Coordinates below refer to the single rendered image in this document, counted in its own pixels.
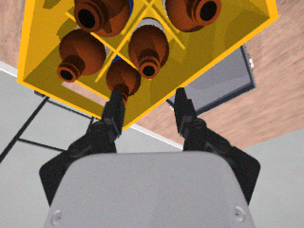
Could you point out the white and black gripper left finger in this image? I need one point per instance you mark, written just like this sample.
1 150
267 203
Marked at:
99 140

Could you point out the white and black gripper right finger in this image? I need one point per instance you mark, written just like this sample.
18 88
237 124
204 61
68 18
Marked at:
198 136

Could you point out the yellow wooden crate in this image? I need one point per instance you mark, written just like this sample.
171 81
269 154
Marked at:
46 22

